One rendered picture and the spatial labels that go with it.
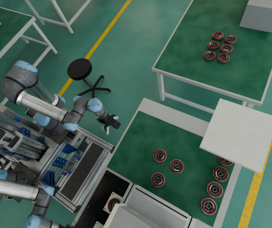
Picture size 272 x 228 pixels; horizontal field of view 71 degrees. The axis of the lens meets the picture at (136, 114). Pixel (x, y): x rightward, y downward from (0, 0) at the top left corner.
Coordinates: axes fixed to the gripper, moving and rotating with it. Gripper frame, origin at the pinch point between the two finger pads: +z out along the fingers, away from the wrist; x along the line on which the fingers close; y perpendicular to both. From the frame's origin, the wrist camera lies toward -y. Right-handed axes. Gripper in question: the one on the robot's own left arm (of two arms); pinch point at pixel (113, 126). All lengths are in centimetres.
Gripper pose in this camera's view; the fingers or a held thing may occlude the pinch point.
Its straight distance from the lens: 141.2
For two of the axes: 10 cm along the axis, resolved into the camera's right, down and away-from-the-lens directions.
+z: 1.8, 4.2, 8.9
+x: -4.9, 8.2, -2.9
